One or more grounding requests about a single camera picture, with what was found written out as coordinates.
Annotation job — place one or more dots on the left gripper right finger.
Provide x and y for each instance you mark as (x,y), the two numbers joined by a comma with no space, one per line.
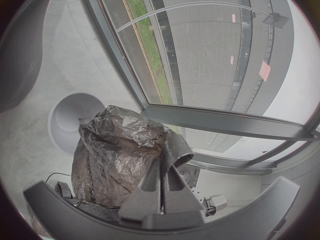
(180,199)

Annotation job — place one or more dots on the dark grey washing machine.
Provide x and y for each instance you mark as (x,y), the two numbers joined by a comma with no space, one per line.
(187,175)

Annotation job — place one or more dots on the black plastic bag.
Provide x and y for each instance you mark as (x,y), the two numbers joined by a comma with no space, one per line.
(112,154)

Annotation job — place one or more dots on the white trash bin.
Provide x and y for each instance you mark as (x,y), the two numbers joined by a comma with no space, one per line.
(65,124)

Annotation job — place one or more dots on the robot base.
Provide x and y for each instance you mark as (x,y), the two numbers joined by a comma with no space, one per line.
(64,189)

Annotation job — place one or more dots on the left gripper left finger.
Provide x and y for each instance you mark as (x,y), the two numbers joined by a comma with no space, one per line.
(147,196)

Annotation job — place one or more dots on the window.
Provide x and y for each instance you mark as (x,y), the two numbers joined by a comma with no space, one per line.
(225,121)

